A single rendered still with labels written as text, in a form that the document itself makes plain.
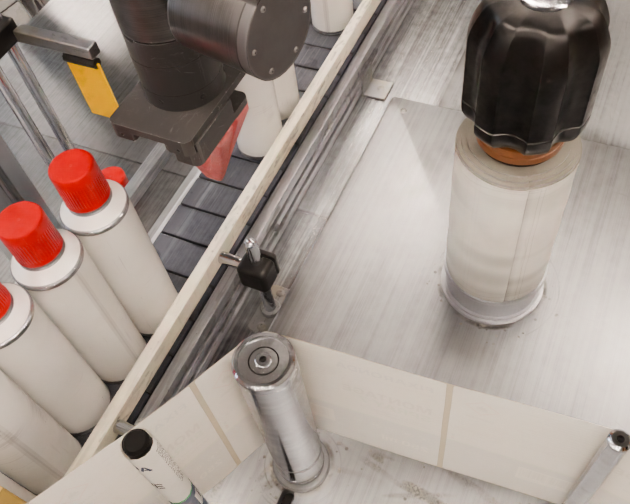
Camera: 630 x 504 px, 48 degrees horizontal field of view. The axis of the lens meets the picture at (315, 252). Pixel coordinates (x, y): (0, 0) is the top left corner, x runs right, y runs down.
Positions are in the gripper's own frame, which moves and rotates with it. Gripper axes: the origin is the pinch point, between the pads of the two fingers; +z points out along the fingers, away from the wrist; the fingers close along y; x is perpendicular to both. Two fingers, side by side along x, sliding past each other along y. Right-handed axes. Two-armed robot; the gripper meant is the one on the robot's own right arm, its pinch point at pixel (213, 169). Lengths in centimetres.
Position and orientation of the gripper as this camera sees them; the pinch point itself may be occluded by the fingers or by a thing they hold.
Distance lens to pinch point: 57.1
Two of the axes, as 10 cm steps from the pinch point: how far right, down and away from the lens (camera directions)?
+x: -9.0, -3.0, 3.1
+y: 4.2, -7.7, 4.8
